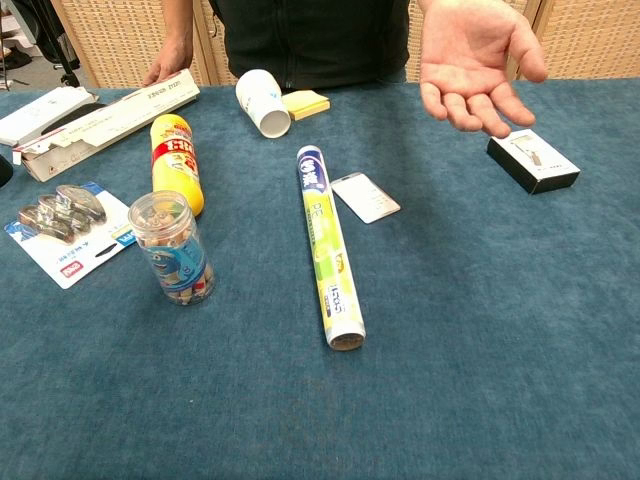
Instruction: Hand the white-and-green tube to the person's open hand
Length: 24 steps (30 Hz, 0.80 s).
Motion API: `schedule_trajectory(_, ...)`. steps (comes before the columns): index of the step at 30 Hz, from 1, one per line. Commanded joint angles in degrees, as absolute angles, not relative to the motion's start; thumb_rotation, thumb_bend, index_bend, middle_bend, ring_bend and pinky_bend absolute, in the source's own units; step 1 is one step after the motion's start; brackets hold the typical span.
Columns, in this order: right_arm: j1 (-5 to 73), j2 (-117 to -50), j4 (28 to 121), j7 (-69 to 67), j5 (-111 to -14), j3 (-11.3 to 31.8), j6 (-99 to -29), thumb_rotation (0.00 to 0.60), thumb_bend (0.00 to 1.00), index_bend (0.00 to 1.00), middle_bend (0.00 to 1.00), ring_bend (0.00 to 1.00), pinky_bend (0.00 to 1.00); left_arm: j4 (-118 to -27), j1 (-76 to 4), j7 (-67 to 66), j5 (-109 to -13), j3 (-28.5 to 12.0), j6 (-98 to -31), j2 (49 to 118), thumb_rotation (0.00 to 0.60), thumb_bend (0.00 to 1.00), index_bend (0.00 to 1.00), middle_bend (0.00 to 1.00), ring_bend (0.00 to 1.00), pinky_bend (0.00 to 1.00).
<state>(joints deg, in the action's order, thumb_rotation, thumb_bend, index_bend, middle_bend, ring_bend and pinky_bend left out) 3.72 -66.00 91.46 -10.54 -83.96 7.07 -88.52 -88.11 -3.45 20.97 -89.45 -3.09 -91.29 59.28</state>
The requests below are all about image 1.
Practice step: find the person left hand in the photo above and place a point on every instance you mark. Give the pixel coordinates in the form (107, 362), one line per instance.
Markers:
(465, 55)

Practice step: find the person right hand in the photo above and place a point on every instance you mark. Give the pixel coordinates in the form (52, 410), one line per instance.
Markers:
(172, 57)

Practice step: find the white tube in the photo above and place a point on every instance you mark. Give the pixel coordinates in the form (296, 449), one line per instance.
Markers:
(327, 235)

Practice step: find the person right forearm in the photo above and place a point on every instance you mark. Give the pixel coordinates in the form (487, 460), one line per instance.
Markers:
(177, 20)

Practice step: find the person black jacket torso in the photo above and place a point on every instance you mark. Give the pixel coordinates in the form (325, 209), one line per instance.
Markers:
(315, 40)

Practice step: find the long white baking paper box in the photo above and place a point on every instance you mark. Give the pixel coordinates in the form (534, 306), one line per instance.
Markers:
(125, 117)

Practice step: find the white paper cup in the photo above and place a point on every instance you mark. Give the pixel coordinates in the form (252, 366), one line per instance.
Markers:
(260, 102)

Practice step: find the yellow squeeze bottle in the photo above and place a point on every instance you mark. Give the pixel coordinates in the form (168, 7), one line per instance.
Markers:
(177, 160)

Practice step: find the black tripod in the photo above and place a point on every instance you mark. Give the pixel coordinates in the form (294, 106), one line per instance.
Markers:
(62, 50)

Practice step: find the small black box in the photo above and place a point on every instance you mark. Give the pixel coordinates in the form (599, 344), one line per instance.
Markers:
(532, 165)

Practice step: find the yellow sticky note pad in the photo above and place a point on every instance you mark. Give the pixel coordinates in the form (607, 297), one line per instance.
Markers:
(307, 104)

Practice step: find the flat white box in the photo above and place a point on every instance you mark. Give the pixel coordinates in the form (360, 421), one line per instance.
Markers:
(35, 112)

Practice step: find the small white card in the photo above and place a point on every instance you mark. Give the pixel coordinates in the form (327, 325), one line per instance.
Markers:
(365, 197)

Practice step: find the clear plastic snack jar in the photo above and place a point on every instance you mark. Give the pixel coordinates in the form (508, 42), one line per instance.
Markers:
(172, 250)

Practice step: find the blister card with clips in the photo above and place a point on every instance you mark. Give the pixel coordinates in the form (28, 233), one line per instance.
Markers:
(65, 235)

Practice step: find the blue tablecloth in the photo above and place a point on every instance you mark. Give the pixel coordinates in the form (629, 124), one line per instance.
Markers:
(450, 325)

